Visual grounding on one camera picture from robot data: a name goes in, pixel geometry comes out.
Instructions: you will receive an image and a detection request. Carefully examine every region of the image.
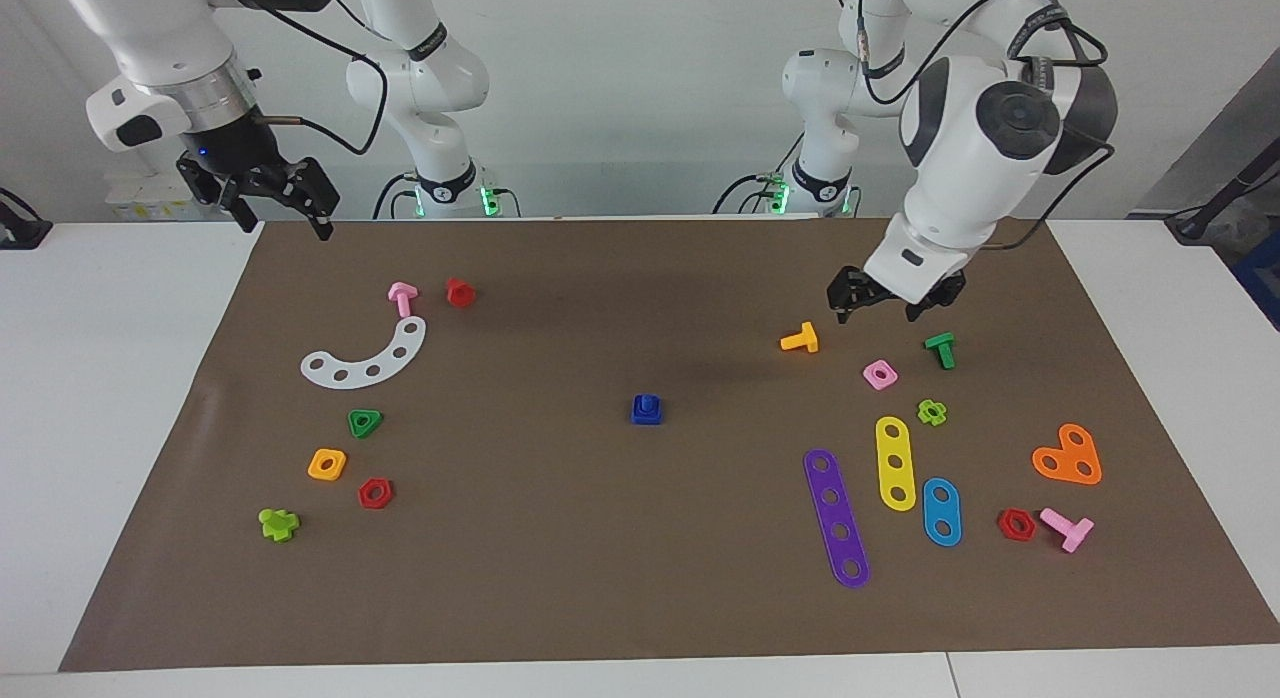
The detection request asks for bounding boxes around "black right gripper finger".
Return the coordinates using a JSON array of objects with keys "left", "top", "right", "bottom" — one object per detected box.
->
[
  {"left": 224, "top": 182, "right": 258, "bottom": 236},
  {"left": 297, "top": 157, "right": 342, "bottom": 242}
]

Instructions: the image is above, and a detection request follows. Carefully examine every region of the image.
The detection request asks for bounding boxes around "large pink toy screw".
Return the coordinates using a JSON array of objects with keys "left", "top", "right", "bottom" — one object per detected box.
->
[{"left": 1039, "top": 507, "right": 1095, "bottom": 554}]

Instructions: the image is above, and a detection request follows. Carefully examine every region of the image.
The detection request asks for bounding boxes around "yellow three-hole strip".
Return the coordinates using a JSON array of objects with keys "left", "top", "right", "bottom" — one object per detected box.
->
[{"left": 875, "top": 415, "right": 918, "bottom": 513}]

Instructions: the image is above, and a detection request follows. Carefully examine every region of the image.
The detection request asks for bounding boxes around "white curved perforated strip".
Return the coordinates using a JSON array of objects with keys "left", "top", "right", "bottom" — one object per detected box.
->
[{"left": 300, "top": 316, "right": 428, "bottom": 390}]

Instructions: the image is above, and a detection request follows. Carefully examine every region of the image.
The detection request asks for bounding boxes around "blue two-hole strip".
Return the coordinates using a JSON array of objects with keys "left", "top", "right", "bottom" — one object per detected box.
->
[{"left": 922, "top": 477, "right": 963, "bottom": 548}]

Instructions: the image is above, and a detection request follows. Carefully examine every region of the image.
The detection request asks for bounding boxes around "orange heart plate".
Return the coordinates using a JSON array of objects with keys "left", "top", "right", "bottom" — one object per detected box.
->
[{"left": 1031, "top": 423, "right": 1103, "bottom": 486}]

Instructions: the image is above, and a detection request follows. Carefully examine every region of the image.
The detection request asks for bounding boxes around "purple four-hole strip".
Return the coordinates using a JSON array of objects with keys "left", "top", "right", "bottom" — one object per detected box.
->
[{"left": 803, "top": 448, "right": 871, "bottom": 589}]

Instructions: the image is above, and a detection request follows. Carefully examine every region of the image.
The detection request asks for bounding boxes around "black table clamp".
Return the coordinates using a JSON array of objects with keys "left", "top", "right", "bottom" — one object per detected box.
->
[{"left": 0, "top": 188, "right": 53, "bottom": 251}]

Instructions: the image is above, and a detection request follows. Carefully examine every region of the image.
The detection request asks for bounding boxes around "black tripod stand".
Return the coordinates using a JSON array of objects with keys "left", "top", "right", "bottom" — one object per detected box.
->
[{"left": 1165, "top": 136, "right": 1280, "bottom": 244}]

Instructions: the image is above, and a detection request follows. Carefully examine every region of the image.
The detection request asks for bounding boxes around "brown table mat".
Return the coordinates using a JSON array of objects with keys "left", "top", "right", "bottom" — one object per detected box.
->
[{"left": 58, "top": 216, "right": 1280, "bottom": 673}]

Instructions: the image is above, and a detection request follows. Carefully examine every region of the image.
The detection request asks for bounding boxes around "blue crate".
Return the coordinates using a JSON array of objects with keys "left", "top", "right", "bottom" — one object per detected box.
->
[{"left": 1233, "top": 230, "right": 1280, "bottom": 331}]

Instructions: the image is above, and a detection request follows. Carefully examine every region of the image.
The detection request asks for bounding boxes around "black base cable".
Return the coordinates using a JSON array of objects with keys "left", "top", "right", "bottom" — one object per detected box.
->
[
  {"left": 712, "top": 128, "right": 807, "bottom": 216},
  {"left": 373, "top": 171, "right": 417, "bottom": 220}
]

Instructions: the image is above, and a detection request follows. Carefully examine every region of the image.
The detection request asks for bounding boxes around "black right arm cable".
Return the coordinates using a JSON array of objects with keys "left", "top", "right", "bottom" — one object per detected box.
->
[{"left": 250, "top": 0, "right": 391, "bottom": 159}]

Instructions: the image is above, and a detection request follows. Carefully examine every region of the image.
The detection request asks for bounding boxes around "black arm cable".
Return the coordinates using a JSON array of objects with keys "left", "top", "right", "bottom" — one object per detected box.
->
[
  {"left": 250, "top": 0, "right": 391, "bottom": 159},
  {"left": 858, "top": 0, "right": 1117, "bottom": 255}
]

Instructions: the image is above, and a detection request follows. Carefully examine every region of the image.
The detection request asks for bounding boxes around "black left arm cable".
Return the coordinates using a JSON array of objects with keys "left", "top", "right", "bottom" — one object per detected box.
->
[{"left": 858, "top": 0, "right": 1117, "bottom": 255}]

